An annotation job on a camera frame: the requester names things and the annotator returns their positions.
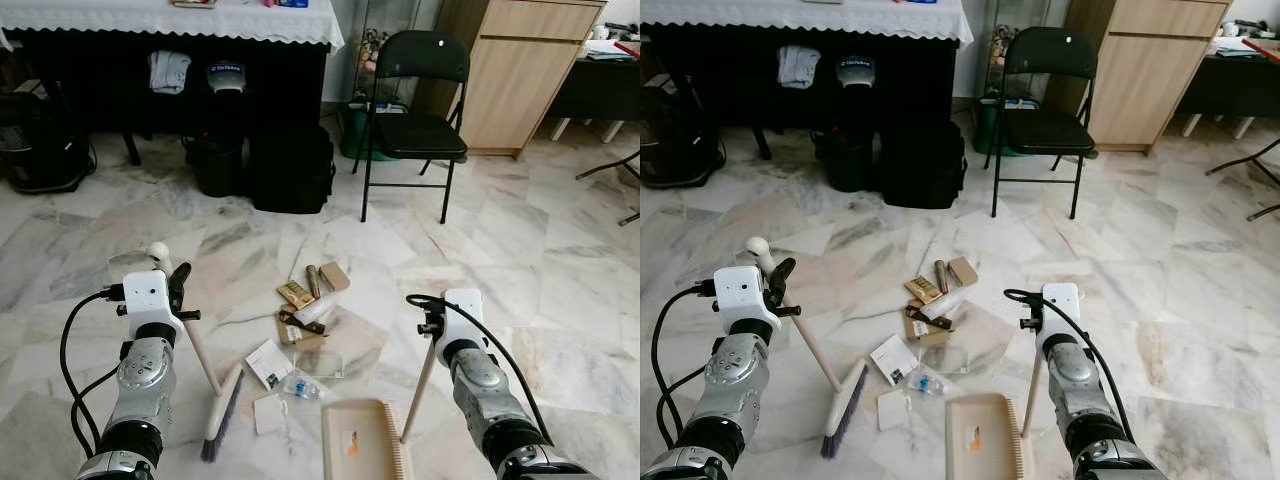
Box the beige long-handled broom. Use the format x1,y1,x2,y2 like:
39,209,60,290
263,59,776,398
744,236,869,461
146,241,246,464

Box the beige long-handled dustpan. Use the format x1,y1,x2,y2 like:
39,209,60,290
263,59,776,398
945,340,1047,480
322,330,443,480

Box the white tube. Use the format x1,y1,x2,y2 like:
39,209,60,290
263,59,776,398
295,293,341,326
922,289,969,321

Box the clear plastic pack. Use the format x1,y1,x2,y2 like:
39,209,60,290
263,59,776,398
920,345,969,374
293,350,344,379

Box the flat brown cardboard piece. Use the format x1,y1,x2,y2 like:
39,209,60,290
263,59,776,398
278,310,332,349
903,305,957,346

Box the black bin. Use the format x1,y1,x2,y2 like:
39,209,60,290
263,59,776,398
815,124,880,194
185,128,247,199

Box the clear bag blue part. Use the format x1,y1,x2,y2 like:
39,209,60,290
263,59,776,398
283,372,326,401
905,368,951,397

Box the white paper piece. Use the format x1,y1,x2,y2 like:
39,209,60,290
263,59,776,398
877,389,913,432
253,393,289,436

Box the black square bag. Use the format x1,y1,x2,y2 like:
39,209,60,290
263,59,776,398
248,125,336,215
880,120,968,210

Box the black backpack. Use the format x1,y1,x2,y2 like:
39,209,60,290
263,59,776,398
640,75,727,190
0,80,97,195

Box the black folding chair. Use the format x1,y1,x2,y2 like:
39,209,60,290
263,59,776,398
358,30,471,225
988,26,1099,220

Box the green bin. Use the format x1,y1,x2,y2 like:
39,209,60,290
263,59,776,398
340,100,403,162
975,97,1013,157

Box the black metal stand legs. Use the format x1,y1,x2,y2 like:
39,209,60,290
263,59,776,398
1205,138,1280,222
575,150,641,227

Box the white and navy cap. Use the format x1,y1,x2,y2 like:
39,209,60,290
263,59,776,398
205,62,248,96
838,57,880,90

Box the grey cloth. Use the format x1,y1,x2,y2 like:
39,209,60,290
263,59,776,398
778,45,821,90
150,50,192,96

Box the black table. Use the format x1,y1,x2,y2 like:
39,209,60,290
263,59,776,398
0,28,332,167
640,25,961,163

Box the white lace tablecloth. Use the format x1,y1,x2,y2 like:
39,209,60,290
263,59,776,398
0,0,345,54
640,0,974,49

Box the black desk white legs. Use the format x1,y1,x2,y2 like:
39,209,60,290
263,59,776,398
1180,18,1280,141
545,20,641,143

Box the light wood cabinet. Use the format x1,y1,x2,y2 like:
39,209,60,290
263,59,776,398
412,0,608,160
1065,0,1233,156

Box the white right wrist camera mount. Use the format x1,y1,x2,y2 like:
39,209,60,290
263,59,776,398
1042,283,1083,339
442,288,489,346

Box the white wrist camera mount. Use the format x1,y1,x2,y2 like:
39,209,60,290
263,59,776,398
1042,283,1083,339
713,265,773,323
442,288,489,346
122,270,184,329

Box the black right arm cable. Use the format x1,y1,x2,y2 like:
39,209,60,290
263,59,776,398
1003,288,1139,443
405,292,549,443

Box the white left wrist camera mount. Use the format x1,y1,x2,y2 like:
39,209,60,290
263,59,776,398
713,265,773,323
122,270,184,329

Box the long black left arm cable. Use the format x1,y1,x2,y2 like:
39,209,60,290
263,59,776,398
650,283,717,451
58,288,126,453

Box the short black left arm cable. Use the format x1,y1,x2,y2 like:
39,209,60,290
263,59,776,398
72,365,129,463
662,362,719,459

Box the metal wire shelf rack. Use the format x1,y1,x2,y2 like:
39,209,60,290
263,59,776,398
352,0,441,106
984,0,1071,101

